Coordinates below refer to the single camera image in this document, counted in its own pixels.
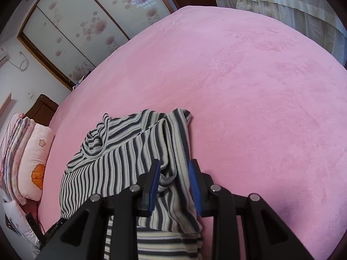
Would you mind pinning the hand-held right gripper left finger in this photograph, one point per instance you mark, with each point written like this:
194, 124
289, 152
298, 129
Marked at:
154, 187

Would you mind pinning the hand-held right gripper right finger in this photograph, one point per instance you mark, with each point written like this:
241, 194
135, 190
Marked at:
193, 187

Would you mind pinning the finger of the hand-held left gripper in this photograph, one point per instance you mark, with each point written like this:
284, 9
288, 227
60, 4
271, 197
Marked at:
54, 228

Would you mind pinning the black white striped shirt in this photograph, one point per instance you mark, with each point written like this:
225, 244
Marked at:
122, 154

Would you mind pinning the small white pillow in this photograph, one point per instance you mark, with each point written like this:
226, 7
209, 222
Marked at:
16, 216

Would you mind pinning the pink pillow with orange print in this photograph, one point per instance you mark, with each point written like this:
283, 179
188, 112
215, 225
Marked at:
38, 151

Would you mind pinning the folded pink quilt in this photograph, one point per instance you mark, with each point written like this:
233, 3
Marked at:
13, 146

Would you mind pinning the pink fleece bed blanket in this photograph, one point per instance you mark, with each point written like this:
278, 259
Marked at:
244, 100

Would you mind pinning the dark wooden headboard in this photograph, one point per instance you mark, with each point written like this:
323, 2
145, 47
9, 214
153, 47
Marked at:
43, 111

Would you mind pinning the bedside table with items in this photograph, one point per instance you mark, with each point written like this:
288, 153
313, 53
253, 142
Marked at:
80, 82

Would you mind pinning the white air conditioner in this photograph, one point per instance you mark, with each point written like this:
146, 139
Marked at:
2, 57

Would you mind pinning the floral sliding door wardrobe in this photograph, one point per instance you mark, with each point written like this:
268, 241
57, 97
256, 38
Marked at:
81, 19

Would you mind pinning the light wooden wall shelf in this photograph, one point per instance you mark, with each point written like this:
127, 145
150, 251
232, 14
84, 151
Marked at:
5, 101

